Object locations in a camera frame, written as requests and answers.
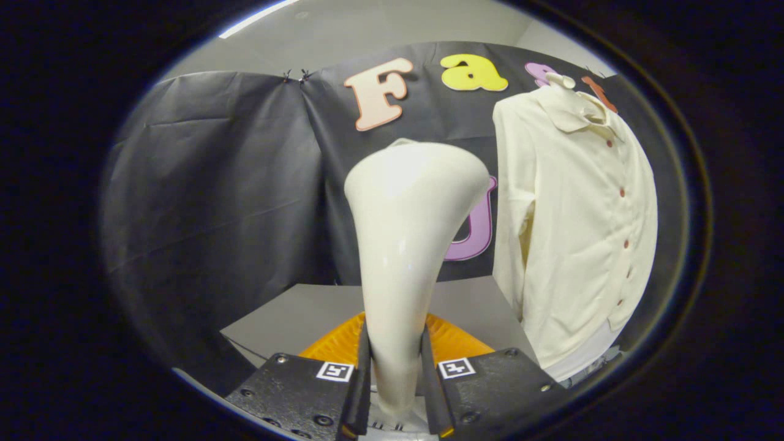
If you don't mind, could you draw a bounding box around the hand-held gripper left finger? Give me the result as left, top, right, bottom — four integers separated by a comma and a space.
225, 312, 372, 441

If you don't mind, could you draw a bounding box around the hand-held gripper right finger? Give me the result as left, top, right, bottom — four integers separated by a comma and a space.
420, 314, 564, 440

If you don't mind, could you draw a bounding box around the white garment steamer head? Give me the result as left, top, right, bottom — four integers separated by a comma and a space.
344, 138, 492, 429

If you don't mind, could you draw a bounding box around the cream button-up shirt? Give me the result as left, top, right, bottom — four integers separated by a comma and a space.
492, 83, 659, 371

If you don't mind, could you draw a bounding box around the grey drawer cabinet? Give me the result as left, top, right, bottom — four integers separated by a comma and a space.
220, 276, 540, 374

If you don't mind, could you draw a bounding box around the white plastic hanger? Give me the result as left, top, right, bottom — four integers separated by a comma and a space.
544, 72, 604, 117

